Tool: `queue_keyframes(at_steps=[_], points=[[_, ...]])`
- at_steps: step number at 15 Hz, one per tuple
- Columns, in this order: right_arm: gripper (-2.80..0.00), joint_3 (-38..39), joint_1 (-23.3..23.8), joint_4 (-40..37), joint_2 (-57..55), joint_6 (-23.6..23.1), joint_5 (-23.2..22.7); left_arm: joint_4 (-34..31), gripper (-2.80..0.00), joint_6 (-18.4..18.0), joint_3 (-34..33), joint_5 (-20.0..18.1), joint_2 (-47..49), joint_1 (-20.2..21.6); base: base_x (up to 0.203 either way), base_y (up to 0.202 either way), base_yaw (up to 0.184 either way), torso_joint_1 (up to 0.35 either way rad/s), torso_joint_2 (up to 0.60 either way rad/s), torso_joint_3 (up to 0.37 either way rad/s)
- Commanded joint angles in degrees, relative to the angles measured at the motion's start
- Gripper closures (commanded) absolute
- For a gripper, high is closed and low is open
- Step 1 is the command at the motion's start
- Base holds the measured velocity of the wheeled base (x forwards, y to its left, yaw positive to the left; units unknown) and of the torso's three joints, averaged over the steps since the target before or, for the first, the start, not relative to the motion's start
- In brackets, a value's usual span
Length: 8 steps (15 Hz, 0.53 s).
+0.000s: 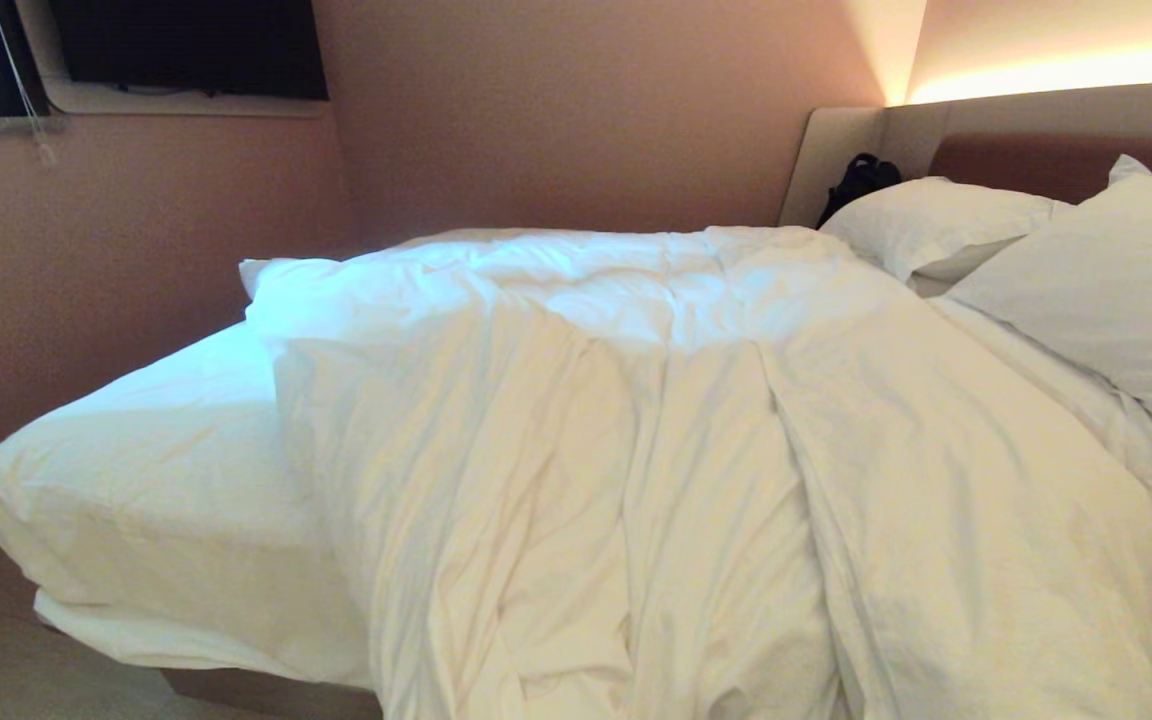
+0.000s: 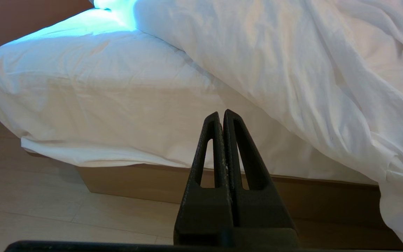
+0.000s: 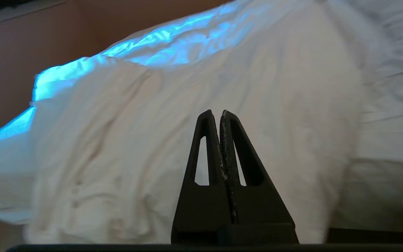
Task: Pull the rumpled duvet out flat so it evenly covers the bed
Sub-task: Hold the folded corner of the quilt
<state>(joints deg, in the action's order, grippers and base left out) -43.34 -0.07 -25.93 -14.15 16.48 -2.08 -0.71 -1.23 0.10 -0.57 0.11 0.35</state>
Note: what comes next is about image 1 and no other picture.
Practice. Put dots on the white rumpled duvet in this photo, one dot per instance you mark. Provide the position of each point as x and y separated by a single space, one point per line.
636 450

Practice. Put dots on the white bed mattress sheet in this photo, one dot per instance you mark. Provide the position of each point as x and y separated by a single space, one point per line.
156 480

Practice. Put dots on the black bag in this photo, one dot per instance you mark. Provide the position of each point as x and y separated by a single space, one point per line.
858 183

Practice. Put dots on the small white pillow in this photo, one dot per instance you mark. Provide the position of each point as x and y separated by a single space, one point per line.
936 225

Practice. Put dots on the padded headboard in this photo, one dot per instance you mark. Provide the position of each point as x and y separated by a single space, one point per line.
1036 140

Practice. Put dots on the large white pillow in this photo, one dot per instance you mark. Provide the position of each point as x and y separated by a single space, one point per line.
1116 300

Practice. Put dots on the black wall television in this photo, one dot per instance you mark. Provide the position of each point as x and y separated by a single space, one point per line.
186 45

